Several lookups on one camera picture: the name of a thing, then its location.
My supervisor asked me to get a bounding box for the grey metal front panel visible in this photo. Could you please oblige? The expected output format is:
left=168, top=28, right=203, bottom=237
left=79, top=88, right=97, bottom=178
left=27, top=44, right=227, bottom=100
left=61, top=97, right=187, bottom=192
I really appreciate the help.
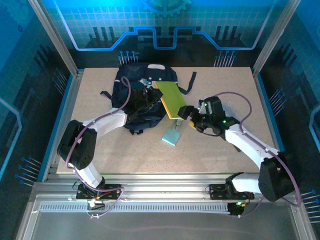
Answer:
left=29, top=212, right=301, bottom=240

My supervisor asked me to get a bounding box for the aluminium frame post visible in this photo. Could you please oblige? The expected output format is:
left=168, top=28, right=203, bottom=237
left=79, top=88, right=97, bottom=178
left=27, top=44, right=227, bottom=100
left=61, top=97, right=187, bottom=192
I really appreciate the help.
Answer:
left=251, top=0, right=302, bottom=77
left=27, top=0, right=80, bottom=77

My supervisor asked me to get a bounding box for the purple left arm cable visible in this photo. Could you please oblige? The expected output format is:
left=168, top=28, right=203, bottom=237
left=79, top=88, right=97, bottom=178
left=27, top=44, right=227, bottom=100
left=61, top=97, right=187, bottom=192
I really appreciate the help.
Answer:
left=65, top=76, right=131, bottom=220

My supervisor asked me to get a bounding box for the green notebook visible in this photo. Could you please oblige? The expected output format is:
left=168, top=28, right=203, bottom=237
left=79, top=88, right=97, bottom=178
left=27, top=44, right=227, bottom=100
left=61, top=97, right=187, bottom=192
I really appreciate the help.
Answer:
left=152, top=80, right=188, bottom=120

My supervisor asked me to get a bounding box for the aluminium front rail beam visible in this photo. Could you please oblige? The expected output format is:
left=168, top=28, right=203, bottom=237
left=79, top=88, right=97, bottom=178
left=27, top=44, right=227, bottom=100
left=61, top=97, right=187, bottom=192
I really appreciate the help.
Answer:
left=32, top=172, right=301, bottom=201

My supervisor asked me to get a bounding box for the light blue sticky note pad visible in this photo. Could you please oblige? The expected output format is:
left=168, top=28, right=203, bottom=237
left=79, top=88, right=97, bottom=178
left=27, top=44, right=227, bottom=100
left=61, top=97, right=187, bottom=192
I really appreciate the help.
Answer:
left=161, top=127, right=183, bottom=146

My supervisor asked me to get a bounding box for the black controller box with LEDs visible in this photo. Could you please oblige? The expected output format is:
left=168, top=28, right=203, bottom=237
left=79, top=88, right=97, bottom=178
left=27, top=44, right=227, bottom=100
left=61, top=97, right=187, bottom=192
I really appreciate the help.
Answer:
left=227, top=201, right=247, bottom=218

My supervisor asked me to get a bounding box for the small white cable connector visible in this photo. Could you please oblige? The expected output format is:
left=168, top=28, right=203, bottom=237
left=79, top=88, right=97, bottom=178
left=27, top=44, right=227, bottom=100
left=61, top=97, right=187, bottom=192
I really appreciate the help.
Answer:
left=86, top=199, right=106, bottom=210

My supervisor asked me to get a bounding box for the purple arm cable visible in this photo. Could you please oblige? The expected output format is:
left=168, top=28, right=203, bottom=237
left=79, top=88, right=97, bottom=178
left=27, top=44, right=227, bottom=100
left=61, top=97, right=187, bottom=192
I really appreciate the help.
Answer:
left=215, top=91, right=302, bottom=218
left=65, top=76, right=131, bottom=220

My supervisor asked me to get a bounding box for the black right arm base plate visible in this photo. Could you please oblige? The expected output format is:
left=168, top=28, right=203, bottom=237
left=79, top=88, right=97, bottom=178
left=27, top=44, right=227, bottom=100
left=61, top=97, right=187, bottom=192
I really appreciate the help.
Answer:
left=209, top=183, right=255, bottom=200

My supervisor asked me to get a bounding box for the slotted grey cable duct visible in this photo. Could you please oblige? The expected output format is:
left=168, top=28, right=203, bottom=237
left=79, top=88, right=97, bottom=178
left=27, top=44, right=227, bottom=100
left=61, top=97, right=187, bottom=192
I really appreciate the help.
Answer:
left=39, top=203, right=231, bottom=214

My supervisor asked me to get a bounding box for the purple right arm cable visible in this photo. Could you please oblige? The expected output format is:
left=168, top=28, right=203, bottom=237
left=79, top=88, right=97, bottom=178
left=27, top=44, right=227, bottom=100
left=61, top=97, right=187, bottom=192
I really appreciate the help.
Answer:
left=215, top=91, right=302, bottom=218

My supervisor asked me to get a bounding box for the navy blue student backpack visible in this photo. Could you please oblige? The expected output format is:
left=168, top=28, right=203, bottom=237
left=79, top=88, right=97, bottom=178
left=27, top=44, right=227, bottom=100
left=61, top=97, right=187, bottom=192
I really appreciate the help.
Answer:
left=99, top=62, right=198, bottom=136

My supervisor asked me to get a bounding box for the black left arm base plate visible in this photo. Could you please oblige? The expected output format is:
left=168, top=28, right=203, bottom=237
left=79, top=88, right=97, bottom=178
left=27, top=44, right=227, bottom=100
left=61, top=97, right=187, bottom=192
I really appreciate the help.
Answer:
left=76, top=183, right=123, bottom=200

